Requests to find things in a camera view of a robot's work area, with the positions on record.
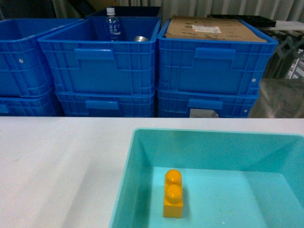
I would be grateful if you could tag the blue crate top middle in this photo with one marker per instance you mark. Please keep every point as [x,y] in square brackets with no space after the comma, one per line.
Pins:
[82,60]

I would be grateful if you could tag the blue crate bottom right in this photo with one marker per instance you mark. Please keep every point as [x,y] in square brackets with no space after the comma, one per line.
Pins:
[179,104]

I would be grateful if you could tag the brown cardboard box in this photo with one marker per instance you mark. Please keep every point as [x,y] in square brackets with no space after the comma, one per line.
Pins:
[210,29]

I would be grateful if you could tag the clear water bottle blue label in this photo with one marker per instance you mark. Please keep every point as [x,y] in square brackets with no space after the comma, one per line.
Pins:
[112,26]

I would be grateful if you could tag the silver metal can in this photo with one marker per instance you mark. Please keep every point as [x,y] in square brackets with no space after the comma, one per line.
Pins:
[141,39]

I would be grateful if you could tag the blue crate top left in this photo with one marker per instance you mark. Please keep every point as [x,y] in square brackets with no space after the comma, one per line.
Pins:
[24,69]

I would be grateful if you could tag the blue crate bottom left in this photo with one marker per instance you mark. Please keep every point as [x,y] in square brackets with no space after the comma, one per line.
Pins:
[45,105]

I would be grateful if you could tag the grey scissor roller conveyor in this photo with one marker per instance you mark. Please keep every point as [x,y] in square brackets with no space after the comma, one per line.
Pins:
[285,61]

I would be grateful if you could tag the yellow two-stud toy block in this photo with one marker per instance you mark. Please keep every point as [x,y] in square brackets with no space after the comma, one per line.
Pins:
[173,194]

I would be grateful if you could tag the teal plastic tray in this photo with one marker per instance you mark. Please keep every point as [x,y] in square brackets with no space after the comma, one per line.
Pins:
[230,180]

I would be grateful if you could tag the blue crate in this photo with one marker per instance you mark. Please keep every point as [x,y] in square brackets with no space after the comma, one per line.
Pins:
[105,105]
[45,105]
[179,104]
[82,60]
[213,67]
[24,69]

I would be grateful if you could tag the blue crate top right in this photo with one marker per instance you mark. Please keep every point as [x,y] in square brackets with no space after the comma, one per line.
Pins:
[213,67]

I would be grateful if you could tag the black flat tray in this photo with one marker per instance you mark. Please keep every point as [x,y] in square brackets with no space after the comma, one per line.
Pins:
[253,20]

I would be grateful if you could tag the blue crate bottom middle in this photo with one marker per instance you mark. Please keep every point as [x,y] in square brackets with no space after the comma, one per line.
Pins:
[105,105]

